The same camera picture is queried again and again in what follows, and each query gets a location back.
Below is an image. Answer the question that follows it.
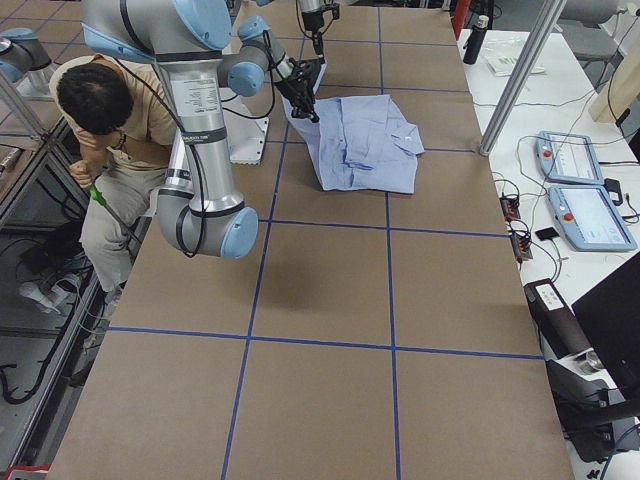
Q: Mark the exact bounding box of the black water bottle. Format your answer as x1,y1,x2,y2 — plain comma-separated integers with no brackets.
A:
463,15,490,65

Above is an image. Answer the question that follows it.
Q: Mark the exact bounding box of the green handled tool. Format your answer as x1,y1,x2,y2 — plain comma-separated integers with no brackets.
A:
89,184,141,244

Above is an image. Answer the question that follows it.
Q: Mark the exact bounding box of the teach pendant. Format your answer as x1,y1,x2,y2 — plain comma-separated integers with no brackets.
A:
548,185,637,252
535,131,604,186

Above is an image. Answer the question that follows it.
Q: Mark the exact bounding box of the aluminium frame post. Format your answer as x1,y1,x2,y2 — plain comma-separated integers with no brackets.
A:
479,0,567,156

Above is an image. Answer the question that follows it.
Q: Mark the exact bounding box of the light blue striped shirt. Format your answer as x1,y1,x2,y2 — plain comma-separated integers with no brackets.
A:
285,94,424,194

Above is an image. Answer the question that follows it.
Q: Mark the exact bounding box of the clear plastic document sleeve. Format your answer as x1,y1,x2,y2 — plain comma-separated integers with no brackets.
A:
481,38,525,77

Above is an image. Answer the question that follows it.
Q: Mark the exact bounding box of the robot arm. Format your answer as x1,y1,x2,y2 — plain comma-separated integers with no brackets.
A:
83,1,324,259
296,0,340,62

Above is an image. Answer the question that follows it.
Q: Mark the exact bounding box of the seated person in beige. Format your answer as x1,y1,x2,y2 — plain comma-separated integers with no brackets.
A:
49,54,176,306

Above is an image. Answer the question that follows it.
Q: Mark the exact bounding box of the lower teach pendant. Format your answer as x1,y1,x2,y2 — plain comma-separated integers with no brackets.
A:
548,185,637,252

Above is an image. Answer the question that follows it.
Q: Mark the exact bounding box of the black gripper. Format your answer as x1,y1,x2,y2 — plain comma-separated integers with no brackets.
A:
273,31,326,123

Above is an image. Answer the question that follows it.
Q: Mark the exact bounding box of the upper teach pendant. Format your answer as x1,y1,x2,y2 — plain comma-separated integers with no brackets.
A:
535,131,604,186

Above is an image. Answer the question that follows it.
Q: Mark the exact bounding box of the black power adapter box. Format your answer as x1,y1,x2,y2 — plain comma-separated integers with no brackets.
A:
523,279,591,358

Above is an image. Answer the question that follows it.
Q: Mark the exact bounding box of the black monitor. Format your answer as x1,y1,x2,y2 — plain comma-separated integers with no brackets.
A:
572,255,639,399

